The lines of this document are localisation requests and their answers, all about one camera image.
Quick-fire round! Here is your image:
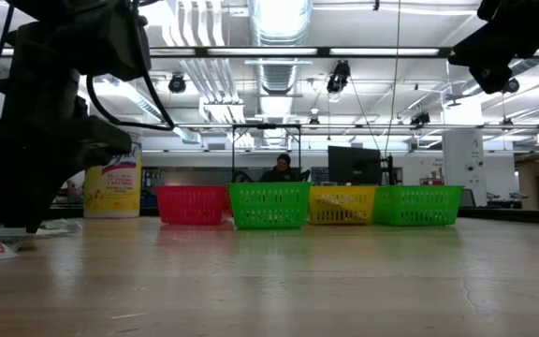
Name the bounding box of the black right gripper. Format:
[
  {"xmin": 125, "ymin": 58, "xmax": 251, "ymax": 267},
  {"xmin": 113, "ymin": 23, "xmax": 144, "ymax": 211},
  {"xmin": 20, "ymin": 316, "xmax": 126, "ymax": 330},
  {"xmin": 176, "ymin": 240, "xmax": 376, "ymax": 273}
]
[{"xmin": 446, "ymin": 0, "xmax": 539, "ymax": 95}]

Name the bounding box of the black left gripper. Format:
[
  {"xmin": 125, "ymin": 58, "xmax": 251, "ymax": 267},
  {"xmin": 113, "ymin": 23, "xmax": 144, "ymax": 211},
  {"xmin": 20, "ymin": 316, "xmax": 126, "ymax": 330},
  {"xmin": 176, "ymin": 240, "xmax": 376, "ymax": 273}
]
[{"xmin": 0, "ymin": 116, "xmax": 133, "ymax": 234}]

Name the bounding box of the yellow Lysol wipes canister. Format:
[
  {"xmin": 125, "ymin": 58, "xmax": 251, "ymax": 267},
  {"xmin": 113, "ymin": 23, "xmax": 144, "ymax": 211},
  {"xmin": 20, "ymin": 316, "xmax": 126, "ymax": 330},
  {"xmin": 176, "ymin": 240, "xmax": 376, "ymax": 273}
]
[{"xmin": 82, "ymin": 130, "xmax": 144, "ymax": 220}]

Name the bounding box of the white square pillar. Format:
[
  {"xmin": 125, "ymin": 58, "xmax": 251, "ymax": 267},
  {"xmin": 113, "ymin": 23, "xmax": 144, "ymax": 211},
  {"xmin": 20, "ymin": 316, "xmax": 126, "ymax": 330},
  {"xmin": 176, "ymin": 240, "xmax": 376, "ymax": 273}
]
[{"xmin": 441, "ymin": 128, "xmax": 488, "ymax": 208}]

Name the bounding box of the black overhead beam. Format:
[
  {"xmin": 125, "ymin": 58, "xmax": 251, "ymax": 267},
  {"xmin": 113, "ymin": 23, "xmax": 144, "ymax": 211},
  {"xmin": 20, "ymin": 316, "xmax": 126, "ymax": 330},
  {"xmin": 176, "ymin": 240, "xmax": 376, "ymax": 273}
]
[{"xmin": 0, "ymin": 45, "xmax": 539, "ymax": 60}]

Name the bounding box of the red plastic basket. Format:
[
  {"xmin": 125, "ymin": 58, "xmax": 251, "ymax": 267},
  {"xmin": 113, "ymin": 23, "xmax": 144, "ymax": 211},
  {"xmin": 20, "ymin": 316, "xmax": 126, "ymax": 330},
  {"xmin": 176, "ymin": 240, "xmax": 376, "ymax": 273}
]
[{"xmin": 154, "ymin": 184, "xmax": 232, "ymax": 227}]

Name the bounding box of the green plastic basket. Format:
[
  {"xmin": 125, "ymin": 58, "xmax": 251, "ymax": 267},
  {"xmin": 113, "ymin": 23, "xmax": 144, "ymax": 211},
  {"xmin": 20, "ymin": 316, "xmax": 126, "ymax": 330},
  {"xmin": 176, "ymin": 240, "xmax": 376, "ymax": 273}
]
[
  {"xmin": 226, "ymin": 182, "xmax": 313, "ymax": 230},
  {"xmin": 371, "ymin": 184, "xmax": 465, "ymax": 227}
]

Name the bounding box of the black computer monitor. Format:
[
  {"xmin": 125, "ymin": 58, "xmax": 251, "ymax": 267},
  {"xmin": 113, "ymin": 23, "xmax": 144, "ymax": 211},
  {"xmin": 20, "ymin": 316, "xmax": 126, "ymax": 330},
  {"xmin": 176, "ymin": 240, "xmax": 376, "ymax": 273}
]
[{"xmin": 328, "ymin": 145, "xmax": 384, "ymax": 186}]

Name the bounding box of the yellow plastic basket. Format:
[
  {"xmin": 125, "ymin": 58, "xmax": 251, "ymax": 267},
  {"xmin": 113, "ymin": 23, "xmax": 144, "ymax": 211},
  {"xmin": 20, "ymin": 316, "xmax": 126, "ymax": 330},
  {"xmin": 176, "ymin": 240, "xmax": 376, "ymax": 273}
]
[{"xmin": 307, "ymin": 184, "xmax": 378, "ymax": 226}]

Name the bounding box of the person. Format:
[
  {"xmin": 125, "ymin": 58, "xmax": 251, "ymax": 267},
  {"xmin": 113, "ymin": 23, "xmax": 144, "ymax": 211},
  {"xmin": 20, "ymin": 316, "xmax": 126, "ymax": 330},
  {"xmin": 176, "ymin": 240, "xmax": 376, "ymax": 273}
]
[{"xmin": 259, "ymin": 153, "xmax": 304, "ymax": 183}]

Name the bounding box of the thin hanging cable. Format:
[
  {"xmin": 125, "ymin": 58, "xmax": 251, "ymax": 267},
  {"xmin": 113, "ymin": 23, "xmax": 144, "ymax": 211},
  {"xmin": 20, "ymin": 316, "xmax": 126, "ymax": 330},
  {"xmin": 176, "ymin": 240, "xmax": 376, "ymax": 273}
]
[{"xmin": 385, "ymin": 0, "xmax": 401, "ymax": 158}]

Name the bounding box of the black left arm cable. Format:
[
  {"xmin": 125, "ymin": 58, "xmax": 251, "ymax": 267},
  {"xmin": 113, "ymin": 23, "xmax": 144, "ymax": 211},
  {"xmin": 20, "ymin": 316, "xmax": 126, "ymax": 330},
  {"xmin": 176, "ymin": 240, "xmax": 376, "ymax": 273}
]
[{"xmin": 0, "ymin": 0, "xmax": 177, "ymax": 133}]

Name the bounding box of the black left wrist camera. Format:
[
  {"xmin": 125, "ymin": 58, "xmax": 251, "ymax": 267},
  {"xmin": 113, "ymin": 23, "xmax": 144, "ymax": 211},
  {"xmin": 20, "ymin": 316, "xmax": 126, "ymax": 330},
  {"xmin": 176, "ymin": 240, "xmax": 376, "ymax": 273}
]
[{"xmin": 66, "ymin": 0, "xmax": 153, "ymax": 83}]

